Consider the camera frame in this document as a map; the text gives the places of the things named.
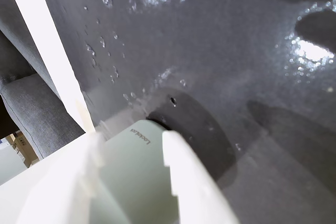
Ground brown cardboard box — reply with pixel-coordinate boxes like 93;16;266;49
9;132;40;168

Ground grey fabric sofa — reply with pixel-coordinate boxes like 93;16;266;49
0;0;87;159

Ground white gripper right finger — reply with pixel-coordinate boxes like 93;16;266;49
162;130;240;224

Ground pale green metal cup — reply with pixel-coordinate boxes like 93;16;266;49
88;119;182;224

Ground black glossy table mat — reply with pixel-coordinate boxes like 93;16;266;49
34;0;336;224

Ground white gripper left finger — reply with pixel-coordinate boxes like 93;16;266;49
0;132;107;224

